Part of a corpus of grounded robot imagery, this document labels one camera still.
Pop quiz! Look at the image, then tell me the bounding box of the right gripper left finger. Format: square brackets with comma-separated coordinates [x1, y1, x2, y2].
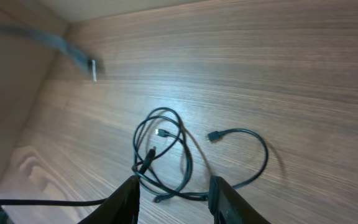
[80, 175, 140, 224]

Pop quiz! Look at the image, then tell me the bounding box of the black usb cable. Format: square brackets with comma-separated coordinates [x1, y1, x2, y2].
[0, 23, 105, 83]
[206, 128, 269, 190]
[131, 107, 211, 203]

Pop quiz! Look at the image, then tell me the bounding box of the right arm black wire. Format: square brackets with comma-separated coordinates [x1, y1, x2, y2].
[0, 197, 108, 207]

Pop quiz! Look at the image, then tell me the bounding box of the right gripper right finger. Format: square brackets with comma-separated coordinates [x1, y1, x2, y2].
[208, 175, 270, 224]

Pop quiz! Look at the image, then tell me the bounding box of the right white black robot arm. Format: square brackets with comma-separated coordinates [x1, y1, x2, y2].
[0, 175, 269, 224]

